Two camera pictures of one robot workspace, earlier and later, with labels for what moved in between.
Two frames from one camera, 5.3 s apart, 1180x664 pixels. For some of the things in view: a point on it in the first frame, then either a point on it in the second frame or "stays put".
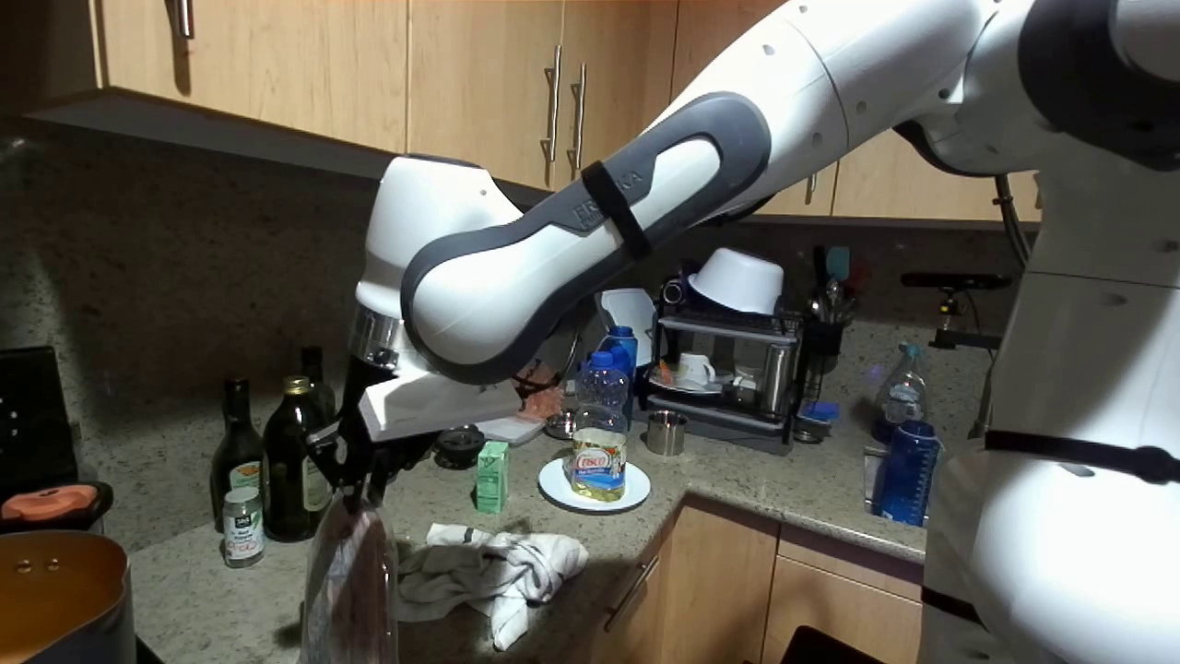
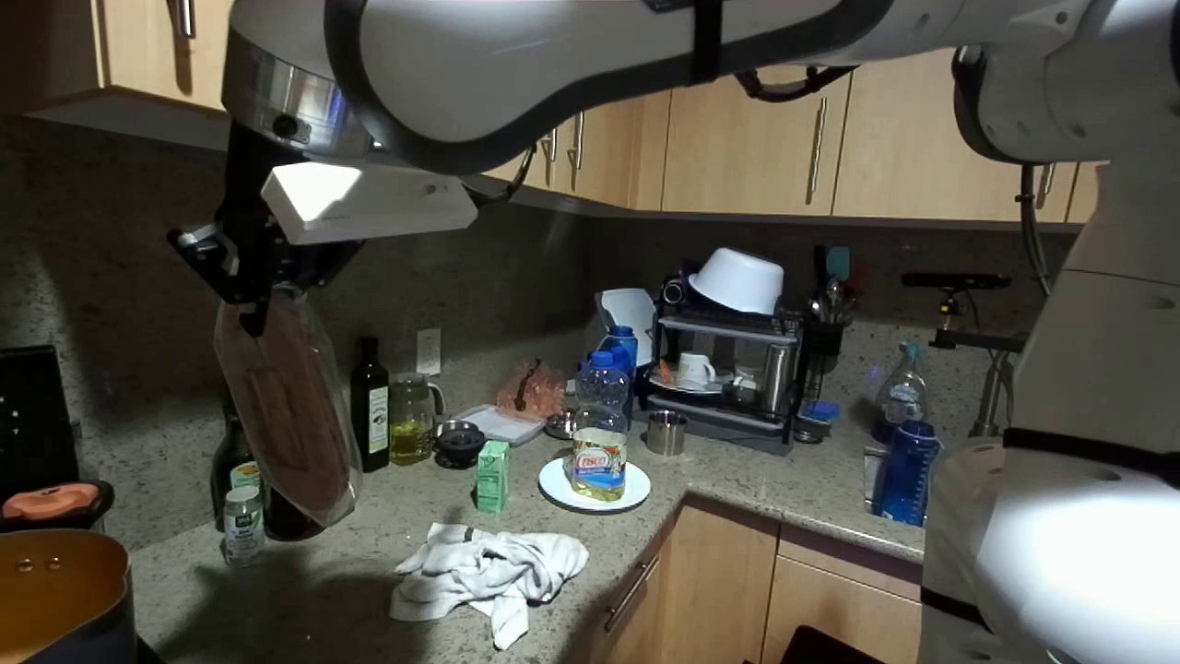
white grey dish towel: (494, 575) stays put
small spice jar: (240, 514) stays put
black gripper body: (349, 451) to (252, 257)
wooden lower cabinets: (730, 586) stays put
